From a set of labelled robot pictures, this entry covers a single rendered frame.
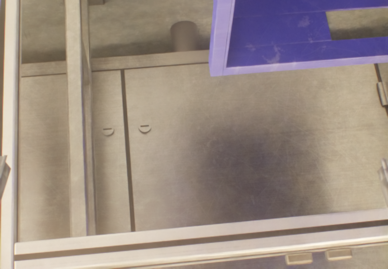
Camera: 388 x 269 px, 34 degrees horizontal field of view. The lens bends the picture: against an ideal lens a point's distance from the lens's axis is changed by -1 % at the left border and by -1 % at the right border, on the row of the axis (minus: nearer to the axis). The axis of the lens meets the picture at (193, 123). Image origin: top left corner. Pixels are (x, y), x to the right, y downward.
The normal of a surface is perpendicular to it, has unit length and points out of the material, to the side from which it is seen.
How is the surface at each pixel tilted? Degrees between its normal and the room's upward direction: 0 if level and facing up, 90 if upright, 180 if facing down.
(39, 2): 0
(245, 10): 90
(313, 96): 90
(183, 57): 90
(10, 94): 90
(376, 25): 0
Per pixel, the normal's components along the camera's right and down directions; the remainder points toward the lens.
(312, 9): 0.03, -0.43
